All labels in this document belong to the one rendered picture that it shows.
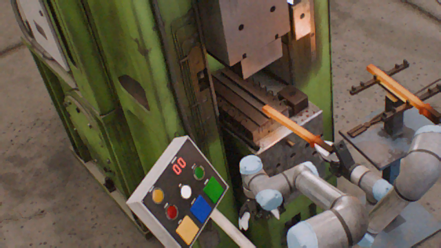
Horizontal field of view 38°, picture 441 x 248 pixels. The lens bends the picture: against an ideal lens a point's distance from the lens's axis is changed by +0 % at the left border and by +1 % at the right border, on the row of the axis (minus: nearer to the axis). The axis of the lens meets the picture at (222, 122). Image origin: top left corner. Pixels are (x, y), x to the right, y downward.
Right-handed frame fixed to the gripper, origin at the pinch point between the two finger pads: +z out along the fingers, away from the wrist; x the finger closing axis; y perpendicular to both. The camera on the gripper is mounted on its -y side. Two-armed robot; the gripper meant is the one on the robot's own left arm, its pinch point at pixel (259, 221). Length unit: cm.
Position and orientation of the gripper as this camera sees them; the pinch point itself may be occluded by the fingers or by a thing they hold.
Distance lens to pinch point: 242.1
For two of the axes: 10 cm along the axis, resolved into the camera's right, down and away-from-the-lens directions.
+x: 9.5, -3.0, 1.1
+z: 1.4, 7.1, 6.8
